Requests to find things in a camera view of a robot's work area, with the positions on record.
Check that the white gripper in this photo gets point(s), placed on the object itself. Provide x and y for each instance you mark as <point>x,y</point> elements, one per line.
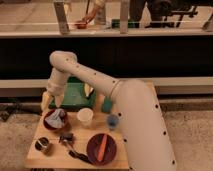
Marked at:
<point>54,87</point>

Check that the grey blue towel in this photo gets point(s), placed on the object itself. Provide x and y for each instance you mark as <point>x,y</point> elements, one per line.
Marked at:
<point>55,119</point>

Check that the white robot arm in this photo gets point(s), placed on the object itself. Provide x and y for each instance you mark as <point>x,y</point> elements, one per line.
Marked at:
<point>147,142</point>

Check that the person hand in background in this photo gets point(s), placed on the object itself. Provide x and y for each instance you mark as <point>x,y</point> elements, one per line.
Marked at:
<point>88,17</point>

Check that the green tray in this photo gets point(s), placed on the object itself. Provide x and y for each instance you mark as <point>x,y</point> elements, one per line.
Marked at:
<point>75,97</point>

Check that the yellow banana piece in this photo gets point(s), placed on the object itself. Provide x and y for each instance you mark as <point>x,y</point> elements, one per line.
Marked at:
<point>88,90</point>

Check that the white plastic cup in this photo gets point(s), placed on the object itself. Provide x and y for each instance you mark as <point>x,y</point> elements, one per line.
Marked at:
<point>85,116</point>

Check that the small dark toy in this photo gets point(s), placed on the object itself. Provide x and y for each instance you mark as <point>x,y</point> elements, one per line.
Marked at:
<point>67,138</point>

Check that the teal cylinder block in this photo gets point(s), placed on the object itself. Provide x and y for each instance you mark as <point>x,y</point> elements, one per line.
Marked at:
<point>106,105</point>

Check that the wooden board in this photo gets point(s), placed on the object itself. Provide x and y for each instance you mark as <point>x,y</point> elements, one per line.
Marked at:
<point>58,158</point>

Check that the blue plastic cup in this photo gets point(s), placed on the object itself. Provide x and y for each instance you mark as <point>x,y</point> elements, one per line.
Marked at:
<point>112,121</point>

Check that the dark red plate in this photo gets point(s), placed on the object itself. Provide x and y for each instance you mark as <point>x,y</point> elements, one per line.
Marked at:
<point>93,146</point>

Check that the orange carrot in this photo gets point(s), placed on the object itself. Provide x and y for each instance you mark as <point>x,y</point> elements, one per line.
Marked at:
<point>101,151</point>

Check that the red object on shelf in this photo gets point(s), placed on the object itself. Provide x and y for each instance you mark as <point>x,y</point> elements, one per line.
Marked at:
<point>81,24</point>

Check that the white bottle on shelf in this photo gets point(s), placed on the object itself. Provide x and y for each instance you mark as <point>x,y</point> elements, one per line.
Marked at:
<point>100,18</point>

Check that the green box on shelf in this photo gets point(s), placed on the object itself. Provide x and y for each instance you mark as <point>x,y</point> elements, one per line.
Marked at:
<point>117,23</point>

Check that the black machine in background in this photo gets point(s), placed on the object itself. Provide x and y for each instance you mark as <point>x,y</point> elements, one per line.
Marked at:
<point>157,9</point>

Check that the wooden post left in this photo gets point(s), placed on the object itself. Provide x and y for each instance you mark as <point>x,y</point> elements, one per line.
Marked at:
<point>61,17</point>

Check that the wooden post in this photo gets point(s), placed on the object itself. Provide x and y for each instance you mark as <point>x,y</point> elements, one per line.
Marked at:
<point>124,8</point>
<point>61,17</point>

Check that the wooden post right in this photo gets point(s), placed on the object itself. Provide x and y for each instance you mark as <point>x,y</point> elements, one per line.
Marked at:
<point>124,8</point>

